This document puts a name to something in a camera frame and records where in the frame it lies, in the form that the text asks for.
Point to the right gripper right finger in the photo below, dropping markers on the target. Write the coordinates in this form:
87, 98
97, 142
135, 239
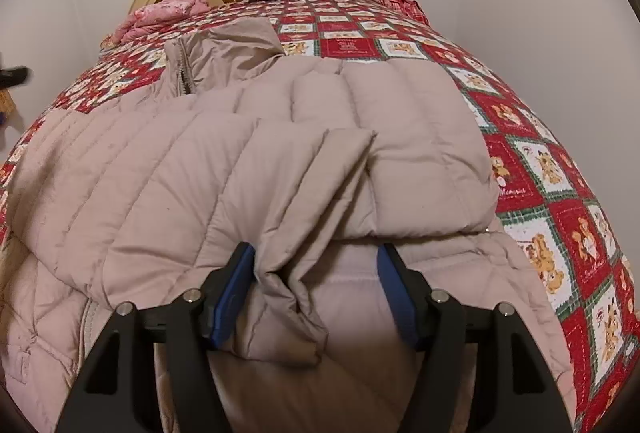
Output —
482, 365

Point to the red floral crumpled cloth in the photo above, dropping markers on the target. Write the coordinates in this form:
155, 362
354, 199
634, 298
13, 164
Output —
410, 8

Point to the red patchwork bear bedspread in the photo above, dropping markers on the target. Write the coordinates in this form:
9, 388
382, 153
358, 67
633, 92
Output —
545, 204

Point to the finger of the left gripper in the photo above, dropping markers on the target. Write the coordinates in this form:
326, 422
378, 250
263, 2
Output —
10, 77

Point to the beige quilted puffer jacket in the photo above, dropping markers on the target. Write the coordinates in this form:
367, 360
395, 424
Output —
314, 162

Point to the pink folded blanket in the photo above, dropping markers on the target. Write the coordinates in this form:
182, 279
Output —
153, 17

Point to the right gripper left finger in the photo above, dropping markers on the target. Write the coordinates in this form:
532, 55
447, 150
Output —
146, 357

